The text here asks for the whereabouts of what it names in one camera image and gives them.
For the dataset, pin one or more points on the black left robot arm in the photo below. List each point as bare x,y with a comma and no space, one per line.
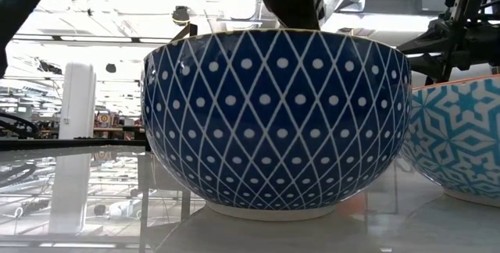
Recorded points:
19,11

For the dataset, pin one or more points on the blue diamond pattern bowl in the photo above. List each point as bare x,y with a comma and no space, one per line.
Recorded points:
273,128

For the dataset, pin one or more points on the black metal table frame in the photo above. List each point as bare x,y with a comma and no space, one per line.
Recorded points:
78,144

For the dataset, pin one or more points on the white pillar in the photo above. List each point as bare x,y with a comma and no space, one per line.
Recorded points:
77,104

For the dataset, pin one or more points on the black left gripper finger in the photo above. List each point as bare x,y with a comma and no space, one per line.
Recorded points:
297,13

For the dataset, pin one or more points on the black ceiling dome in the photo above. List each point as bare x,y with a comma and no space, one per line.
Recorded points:
181,15

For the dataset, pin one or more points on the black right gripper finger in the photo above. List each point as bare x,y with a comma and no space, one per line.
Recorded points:
433,42
433,65

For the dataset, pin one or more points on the teal star pattern bowl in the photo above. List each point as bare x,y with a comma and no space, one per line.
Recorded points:
461,140

